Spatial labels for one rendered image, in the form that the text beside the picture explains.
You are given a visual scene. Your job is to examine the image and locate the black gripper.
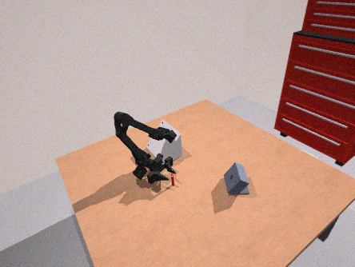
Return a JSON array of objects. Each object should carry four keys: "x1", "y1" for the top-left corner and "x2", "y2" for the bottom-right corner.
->
[{"x1": 147, "y1": 157, "x2": 176, "y2": 185}]

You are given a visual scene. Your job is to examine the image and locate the dark grey square panel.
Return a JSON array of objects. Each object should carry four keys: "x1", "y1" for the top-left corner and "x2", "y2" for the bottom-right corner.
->
[{"x1": 224, "y1": 162, "x2": 250, "y2": 195}]

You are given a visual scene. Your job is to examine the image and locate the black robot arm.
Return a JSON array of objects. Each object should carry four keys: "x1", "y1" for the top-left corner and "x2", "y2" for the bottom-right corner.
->
[{"x1": 114, "y1": 112, "x2": 177, "y2": 180}]

